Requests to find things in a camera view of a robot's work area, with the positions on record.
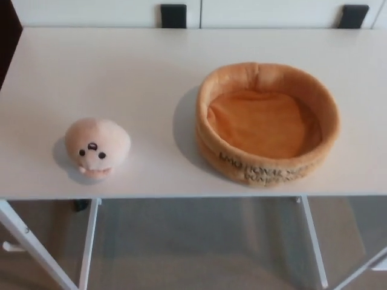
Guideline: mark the small black floor object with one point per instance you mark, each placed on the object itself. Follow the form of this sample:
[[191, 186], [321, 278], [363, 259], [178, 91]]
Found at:
[[81, 204]]

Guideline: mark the beige plush dumpling toy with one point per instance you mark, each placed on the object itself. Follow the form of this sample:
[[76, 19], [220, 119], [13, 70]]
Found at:
[[96, 142]]

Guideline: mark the white table leg frame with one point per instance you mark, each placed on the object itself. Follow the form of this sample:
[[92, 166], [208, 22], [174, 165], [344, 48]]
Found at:
[[87, 241], [314, 241]]

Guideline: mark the white table left leg frame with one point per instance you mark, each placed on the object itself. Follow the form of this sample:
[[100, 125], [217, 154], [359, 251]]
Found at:
[[87, 241]]

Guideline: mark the white cabinet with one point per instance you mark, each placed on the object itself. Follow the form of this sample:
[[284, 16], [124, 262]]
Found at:
[[90, 12]]

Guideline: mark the white table right leg frame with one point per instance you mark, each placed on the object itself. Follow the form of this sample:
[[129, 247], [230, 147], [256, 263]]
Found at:
[[314, 241]]

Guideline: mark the orange round plush basket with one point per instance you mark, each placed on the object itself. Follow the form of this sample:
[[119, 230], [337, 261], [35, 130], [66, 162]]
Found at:
[[263, 130]]

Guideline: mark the dark brown furniture panel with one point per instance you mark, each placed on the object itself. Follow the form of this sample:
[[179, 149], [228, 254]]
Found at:
[[9, 36]]

